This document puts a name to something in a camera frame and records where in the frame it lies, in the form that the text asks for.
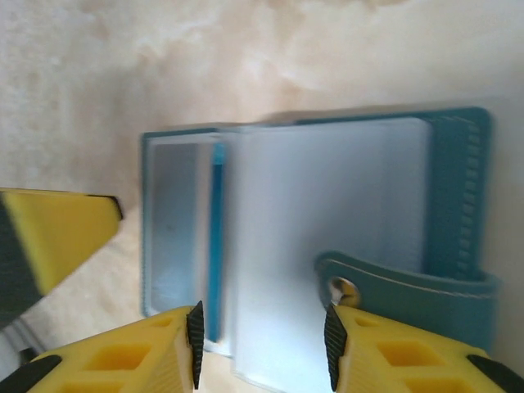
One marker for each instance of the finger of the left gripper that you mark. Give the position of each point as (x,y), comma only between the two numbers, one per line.
(53,233)

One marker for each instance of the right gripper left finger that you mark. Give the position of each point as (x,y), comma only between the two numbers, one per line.
(123,360)

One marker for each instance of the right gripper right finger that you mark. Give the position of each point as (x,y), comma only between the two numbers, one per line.
(409,360)

